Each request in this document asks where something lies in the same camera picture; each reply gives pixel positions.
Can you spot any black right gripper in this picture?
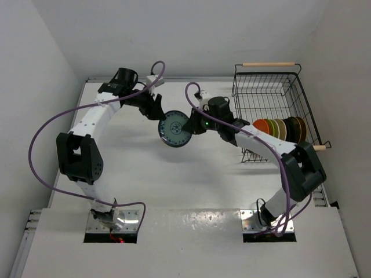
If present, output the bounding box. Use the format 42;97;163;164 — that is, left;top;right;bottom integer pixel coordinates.
184;105;222;134

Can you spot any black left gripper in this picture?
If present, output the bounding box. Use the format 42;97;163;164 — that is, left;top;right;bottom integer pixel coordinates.
123;83;165;120

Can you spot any blue floral porcelain plate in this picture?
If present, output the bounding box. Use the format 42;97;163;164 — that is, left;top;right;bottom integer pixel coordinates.
158;110;192;148

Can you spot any orange plate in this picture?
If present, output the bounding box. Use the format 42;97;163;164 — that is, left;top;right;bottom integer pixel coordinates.
253;119;274;136

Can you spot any lime green plate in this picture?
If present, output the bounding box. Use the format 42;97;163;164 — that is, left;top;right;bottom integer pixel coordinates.
265;119;279;138

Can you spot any cream plate with calligraphy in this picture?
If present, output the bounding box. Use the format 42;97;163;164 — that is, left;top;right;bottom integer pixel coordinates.
276;119;286;141

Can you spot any black plate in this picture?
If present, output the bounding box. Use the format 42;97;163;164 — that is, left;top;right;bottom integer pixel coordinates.
283;119;294;142
288;117;298;143

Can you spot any yellow patterned brown-rim plate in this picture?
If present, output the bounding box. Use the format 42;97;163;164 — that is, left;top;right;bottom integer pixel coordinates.
293;117;303;143

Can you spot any cream plate with green patch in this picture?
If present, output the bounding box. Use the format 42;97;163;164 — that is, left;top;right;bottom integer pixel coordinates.
272;119;286;140

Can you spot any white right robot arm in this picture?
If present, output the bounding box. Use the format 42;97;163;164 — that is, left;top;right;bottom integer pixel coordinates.
183;90;326;230

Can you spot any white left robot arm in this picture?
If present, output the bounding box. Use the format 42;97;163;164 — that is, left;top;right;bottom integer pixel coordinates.
56;68;165;231

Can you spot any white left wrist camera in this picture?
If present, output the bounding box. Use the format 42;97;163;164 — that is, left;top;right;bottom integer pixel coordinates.
146;75;165;87

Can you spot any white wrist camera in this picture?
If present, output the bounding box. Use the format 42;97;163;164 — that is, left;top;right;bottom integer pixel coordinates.
146;75;165;87
195;90;213;104

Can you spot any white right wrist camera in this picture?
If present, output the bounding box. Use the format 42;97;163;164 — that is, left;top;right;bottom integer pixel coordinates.
195;90;213;104

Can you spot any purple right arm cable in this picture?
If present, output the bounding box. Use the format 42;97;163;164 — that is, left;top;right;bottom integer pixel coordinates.
184;82;314;237

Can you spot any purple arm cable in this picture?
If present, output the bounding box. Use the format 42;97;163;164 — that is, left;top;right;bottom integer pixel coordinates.
28;60;167;229
184;82;314;237

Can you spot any black wire dish rack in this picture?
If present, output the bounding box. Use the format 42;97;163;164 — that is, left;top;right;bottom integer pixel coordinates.
232;62;332;151

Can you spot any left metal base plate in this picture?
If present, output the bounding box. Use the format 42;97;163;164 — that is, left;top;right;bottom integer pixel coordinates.
86;209;140;233

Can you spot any metal base plate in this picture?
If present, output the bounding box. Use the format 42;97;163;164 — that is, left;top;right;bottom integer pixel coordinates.
86;209;140;233
240;209;294;234

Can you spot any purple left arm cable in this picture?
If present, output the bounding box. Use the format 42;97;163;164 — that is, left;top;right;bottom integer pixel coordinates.
28;60;167;229

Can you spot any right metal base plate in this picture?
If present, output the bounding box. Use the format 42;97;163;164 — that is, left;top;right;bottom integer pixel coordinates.
240;209;294;234

